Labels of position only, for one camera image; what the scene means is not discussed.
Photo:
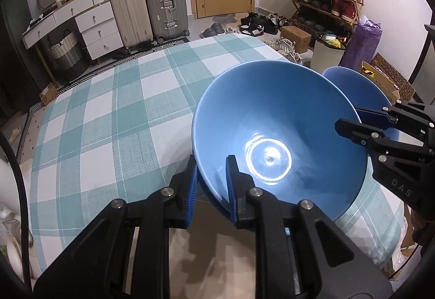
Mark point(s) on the blue bowl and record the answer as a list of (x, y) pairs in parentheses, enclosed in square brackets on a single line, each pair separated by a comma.
[(272, 122), (353, 85)]

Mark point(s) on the silver suitcase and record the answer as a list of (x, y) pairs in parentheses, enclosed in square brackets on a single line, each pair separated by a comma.
[(166, 3)]

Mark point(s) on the beige suitcase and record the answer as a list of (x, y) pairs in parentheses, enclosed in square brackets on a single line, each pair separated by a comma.
[(131, 10)]

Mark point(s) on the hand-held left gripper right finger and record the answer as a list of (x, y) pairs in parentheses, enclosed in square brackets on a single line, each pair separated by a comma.
[(231, 190)]

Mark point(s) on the person's right hand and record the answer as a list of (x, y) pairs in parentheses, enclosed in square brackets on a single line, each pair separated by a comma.
[(418, 222)]

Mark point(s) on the brown cardboard box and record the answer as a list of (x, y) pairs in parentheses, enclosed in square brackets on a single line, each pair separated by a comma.
[(295, 37)]

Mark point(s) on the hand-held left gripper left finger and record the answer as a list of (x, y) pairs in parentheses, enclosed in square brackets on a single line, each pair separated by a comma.
[(193, 190)]

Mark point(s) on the white desk with drawers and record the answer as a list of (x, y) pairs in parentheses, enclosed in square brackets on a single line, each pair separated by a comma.
[(95, 24)]

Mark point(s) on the grey door mat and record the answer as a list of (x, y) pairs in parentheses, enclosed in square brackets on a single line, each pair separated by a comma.
[(224, 18)]

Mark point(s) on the purple bag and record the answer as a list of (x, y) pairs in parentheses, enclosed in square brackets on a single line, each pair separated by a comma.
[(362, 44)]

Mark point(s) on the small cardboard box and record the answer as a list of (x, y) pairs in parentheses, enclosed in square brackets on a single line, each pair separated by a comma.
[(49, 94)]

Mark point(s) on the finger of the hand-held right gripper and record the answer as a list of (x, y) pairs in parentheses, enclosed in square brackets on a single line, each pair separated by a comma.
[(373, 117), (353, 131)]

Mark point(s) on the woven laundry basket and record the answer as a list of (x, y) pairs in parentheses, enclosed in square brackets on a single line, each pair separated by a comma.
[(66, 51)]

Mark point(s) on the white trash bin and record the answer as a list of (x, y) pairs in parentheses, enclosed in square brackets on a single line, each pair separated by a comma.
[(326, 54)]

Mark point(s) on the scattered shoes and slippers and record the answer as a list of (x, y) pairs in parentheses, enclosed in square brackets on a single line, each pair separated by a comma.
[(255, 25)]

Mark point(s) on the patterned cardboard box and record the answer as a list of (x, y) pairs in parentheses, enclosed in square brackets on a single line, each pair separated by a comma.
[(390, 75)]

